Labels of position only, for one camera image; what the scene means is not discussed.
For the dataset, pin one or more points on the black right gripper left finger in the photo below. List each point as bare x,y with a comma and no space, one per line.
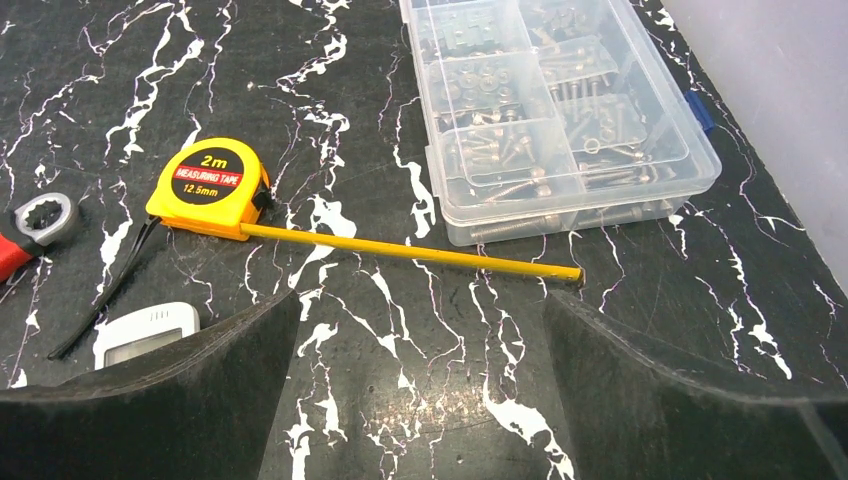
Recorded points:
198,408

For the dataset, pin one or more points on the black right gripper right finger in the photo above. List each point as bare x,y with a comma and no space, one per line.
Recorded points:
638,407

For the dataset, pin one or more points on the small white digital device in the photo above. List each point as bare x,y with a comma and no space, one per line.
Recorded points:
143,331

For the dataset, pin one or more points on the yellow tape measure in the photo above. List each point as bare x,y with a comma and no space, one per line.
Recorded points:
212,187

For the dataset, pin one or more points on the clear plastic screw box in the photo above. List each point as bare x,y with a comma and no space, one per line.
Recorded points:
550,116

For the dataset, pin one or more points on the black cable tie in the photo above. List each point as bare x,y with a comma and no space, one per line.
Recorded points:
90,319

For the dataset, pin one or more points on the red handled ratchet wrench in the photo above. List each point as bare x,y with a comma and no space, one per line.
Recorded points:
34,228

